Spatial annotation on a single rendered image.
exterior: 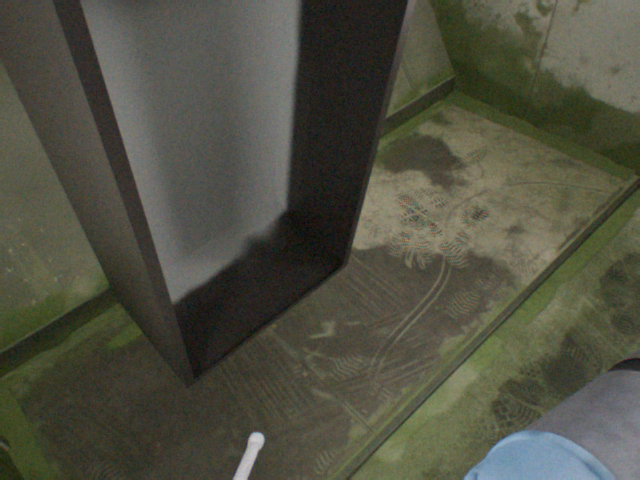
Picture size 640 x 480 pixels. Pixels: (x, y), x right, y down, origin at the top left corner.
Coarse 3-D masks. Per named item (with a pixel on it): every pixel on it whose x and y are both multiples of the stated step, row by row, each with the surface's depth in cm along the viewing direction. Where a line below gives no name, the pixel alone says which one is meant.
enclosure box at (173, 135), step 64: (0, 0) 62; (64, 0) 49; (128, 0) 91; (192, 0) 100; (256, 0) 112; (320, 0) 108; (384, 0) 96; (64, 64) 56; (128, 64) 100; (192, 64) 111; (256, 64) 125; (320, 64) 119; (384, 64) 104; (64, 128) 75; (128, 128) 110; (192, 128) 124; (256, 128) 141; (320, 128) 133; (128, 192) 71; (192, 192) 140; (256, 192) 163; (320, 192) 150; (128, 256) 93; (192, 256) 159; (256, 256) 161; (320, 256) 163; (192, 320) 147; (256, 320) 149; (192, 384) 136
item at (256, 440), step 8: (248, 440) 110; (256, 440) 109; (264, 440) 112; (248, 448) 107; (256, 448) 107; (248, 456) 104; (240, 464) 101; (248, 464) 101; (240, 472) 98; (248, 472) 100
